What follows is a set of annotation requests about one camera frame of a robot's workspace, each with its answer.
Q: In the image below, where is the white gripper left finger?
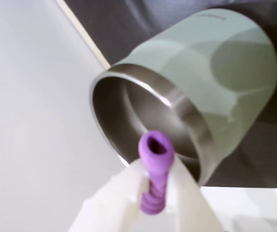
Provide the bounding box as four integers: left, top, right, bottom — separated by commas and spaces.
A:
67, 158, 151, 232

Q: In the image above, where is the beige wooden board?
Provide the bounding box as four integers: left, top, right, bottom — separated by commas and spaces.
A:
54, 0, 112, 71

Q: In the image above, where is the purple ribbed pen grip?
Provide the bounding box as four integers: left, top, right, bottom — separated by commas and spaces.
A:
138, 130, 175, 215

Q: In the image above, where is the pale green steel mug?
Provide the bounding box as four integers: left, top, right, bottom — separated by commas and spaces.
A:
88, 8, 277, 187

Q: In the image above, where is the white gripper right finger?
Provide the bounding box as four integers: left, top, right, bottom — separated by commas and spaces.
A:
163, 154, 225, 232

